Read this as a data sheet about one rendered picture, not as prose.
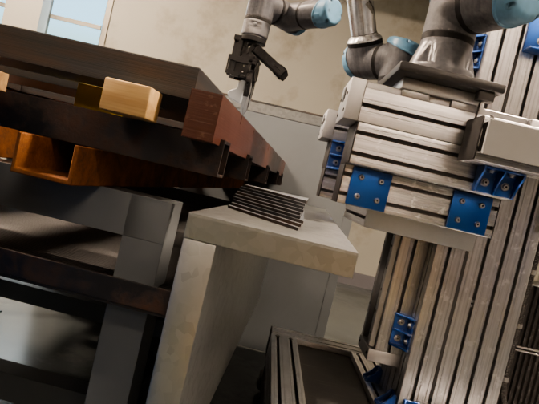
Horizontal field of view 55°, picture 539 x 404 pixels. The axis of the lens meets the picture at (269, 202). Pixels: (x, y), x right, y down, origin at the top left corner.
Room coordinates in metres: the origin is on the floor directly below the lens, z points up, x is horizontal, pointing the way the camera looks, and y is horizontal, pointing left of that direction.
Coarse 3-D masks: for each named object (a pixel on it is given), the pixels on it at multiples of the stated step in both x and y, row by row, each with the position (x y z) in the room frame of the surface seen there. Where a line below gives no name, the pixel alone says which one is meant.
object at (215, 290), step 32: (192, 256) 0.60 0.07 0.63; (224, 256) 0.69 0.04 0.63; (256, 256) 1.27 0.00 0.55; (192, 288) 0.60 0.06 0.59; (224, 288) 0.77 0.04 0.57; (256, 288) 1.59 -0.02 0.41; (192, 320) 0.60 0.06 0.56; (224, 320) 0.88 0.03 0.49; (160, 352) 0.60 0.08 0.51; (192, 352) 0.61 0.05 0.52; (224, 352) 1.02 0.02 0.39; (160, 384) 0.60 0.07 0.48; (192, 384) 0.67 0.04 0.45
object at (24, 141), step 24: (24, 144) 0.65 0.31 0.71; (48, 144) 0.71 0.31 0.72; (72, 144) 0.78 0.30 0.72; (24, 168) 0.65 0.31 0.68; (48, 168) 0.72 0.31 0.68; (72, 168) 0.63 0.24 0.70; (96, 168) 0.70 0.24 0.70; (120, 168) 0.79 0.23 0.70; (144, 168) 0.90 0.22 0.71; (168, 168) 1.05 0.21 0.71
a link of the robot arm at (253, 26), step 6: (246, 18) 1.44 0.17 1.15; (252, 18) 1.42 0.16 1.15; (246, 24) 1.43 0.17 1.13; (252, 24) 1.43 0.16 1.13; (258, 24) 1.43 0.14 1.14; (264, 24) 1.43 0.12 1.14; (246, 30) 1.43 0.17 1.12; (252, 30) 1.42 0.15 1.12; (258, 30) 1.42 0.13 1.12; (264, 30) 1.43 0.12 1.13; (258, 36) 1.43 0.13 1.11; (264, 36) 1.44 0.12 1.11
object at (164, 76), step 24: (0, 24) 0.70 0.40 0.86; (0, 48) 0.69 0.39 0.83; (24, 48) 0.69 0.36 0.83; (48, 48) 0.69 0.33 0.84; (72, 48) 0.69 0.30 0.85; (96, 48) 0.69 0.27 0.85; (24, 72) 0.93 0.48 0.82; (48, 72) 0.75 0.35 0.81; (72, 72) 0.69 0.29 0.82; (96, 72) 0.69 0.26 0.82; (120, 72) 0.68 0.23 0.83; (144, 72) 0.68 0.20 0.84; (168, 72) 0.68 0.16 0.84; (192, 72) 0.68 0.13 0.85; (48, 96) 1.39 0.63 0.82; (72, 96) 1.13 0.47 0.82; (168, 96) 0.70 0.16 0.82; (168, 120) 1.37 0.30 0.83
